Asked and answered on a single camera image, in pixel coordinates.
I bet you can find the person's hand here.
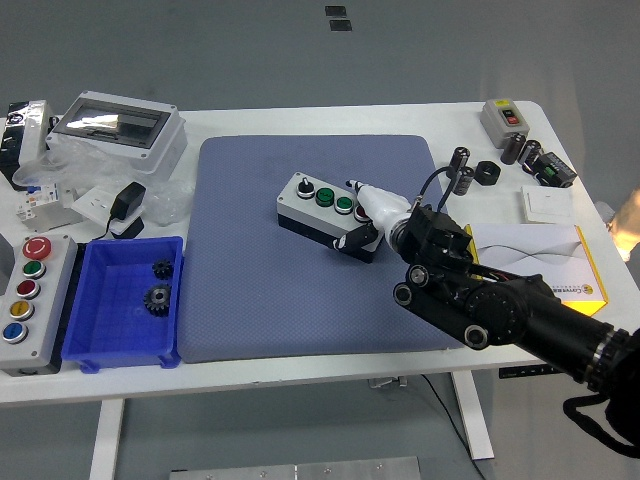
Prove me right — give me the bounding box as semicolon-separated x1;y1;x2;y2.
607;187;640;261

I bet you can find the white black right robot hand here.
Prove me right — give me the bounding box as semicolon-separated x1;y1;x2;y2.
331;178;416;255

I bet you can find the grey four-button control box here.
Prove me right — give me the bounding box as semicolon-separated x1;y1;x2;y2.
276;171;385;265

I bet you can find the grey five-button control box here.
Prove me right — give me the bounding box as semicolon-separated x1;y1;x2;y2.
0;233;79;377

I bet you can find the yellow white cardboard box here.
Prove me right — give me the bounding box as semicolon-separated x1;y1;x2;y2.
464;223;610;317

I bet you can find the black cylindrical capacitor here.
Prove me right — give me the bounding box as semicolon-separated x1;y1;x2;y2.
446;145;471;180
451;166;475;196
517;139;544;169
500;131;527;166

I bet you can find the black module green terminal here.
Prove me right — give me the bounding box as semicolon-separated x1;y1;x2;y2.
522;151;579;189

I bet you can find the black hexagonal nut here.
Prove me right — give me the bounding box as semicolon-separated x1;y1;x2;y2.
473;160;502;187

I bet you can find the blue-grey fabric mat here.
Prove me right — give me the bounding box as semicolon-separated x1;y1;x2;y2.
177;133;476;365

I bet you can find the black table height controller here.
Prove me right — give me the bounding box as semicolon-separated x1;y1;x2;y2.
498;364;561;380

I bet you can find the grey distribution box clear lid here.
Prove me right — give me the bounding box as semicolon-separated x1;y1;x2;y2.
45;90;189;176

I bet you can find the white table leg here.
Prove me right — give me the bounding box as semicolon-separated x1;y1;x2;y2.
88;398;126;480
449;370;496;461

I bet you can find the large black bevel gear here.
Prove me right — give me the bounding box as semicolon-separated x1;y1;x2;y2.
143;283;174;317

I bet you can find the clear plastic bag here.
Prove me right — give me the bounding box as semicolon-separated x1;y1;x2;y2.
12;134;196;229

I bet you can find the blue plastic bin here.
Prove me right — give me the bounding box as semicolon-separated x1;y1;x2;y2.
60;235;185;374

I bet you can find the white circuit breaker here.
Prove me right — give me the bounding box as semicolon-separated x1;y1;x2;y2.
14;180;84;234

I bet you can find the black white packaged box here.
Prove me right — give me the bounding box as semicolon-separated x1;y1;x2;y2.
0;99;60;191

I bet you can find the grey box edge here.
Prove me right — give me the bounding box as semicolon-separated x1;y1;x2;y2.
0;234;14;294

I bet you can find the white wall switch panel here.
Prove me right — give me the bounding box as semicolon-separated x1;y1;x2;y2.
519;185;575;225

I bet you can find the grey red-black push switch box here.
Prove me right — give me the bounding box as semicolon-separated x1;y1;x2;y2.
480;98;531;150

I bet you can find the black cable under table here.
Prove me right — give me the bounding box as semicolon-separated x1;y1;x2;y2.
419;373;489;480

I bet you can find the black power adapter with cord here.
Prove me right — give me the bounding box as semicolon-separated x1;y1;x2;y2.
92;181;147;241

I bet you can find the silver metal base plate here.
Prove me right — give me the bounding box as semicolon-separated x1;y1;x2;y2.
168;455;423;480

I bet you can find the white wall socket panel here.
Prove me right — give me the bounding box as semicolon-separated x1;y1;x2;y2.
71;184;144;236

